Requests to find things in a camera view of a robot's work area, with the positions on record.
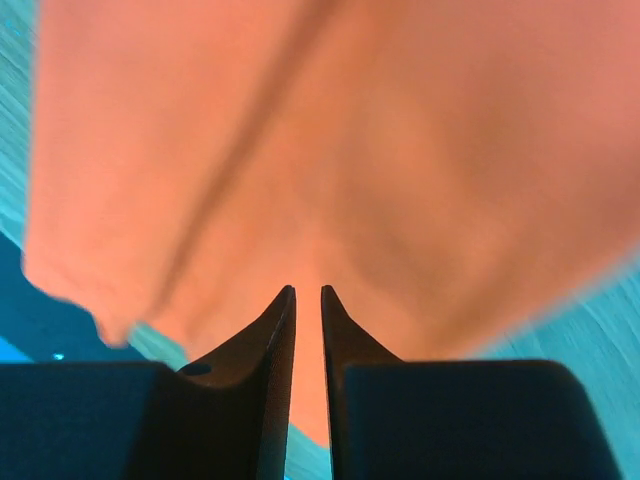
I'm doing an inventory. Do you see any orange t shirt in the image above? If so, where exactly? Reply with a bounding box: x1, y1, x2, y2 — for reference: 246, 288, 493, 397
22, 1, 639, 442

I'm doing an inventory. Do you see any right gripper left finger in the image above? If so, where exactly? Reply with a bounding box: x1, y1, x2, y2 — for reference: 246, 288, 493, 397
1, 286, 296, 479

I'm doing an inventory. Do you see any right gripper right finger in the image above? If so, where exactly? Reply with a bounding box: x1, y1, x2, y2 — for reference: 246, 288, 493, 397
321, 286, 621, 479

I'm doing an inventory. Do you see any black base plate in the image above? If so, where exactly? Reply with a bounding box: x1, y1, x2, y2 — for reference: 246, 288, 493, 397
1, 236, 142, 362

